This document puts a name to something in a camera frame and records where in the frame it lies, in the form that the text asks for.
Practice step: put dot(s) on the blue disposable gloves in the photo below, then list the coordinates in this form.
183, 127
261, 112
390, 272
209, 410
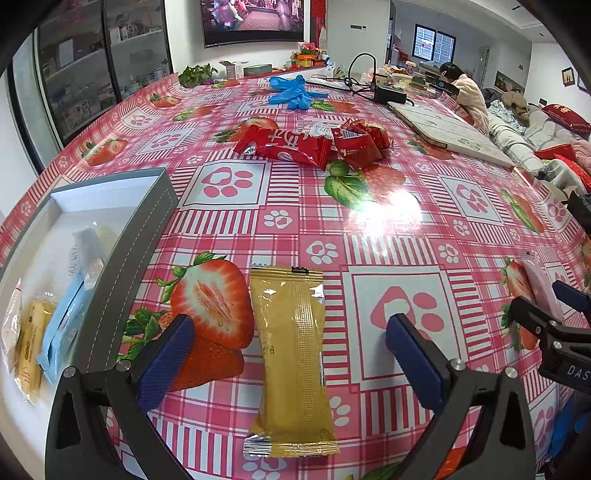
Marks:
291, 92

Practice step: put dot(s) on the white folding board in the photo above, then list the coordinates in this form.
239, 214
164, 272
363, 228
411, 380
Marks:
452, 134

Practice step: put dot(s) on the large red snack packet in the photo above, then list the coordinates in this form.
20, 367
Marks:
286, 147

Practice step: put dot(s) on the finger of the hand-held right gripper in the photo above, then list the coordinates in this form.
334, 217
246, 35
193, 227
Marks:
572, 297
528, 314

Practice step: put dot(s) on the black power adapter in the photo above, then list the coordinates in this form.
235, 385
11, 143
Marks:
390, 94

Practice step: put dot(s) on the black bag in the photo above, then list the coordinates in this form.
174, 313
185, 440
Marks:
581, 207

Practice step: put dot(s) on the wall television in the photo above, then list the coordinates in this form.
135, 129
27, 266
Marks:
254, 21

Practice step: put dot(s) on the light blue snack packet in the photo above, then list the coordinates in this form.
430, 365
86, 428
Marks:
60, 332

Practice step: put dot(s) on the small red snack packet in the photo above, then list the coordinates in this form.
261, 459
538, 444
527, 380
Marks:
375, 131
355, 150

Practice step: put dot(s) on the grey green flat box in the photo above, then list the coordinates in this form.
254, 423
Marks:
257, 71

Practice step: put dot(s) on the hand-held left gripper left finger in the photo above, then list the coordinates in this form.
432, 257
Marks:
166, 360

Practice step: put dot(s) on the clear yellow cookie packet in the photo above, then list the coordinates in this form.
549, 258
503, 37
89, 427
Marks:
30, 346

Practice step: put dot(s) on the white open carton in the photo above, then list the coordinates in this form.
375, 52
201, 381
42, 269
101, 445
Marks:
231, 70

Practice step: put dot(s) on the red embroidered cushion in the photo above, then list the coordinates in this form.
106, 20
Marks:
565, 119

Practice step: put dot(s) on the glass door display cabinet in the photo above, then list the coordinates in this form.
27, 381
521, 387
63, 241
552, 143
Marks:
83, 83

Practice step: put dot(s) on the large framed wall picture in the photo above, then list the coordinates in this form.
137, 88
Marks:
582, 84

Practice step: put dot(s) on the dark framed window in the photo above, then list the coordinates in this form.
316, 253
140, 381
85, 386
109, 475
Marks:
434, 42

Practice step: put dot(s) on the small framed wall picture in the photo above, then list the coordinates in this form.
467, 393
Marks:
567, 76

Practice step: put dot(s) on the grey box with white inside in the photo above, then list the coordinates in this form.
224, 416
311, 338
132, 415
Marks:
134, 258

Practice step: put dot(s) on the red flower bouquet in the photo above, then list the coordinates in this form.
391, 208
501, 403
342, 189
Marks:
309, 47

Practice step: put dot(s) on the grey fabric sofa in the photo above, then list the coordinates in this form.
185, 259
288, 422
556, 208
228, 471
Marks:
526, 143

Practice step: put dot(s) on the pink strawberry print tablecloth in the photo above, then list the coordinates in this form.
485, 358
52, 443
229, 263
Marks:
406, 240

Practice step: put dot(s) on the pink long snack packet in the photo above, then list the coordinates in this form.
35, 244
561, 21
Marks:
540, 286

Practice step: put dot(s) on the orange gift boxes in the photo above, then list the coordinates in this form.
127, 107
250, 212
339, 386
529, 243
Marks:
307, 61

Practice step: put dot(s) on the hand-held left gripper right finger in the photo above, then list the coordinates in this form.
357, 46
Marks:
413, 360

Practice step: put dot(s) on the gold snack packet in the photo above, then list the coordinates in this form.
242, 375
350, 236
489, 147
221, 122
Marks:
291, 360

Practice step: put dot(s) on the green potted plant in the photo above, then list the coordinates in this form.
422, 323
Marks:
196, 76

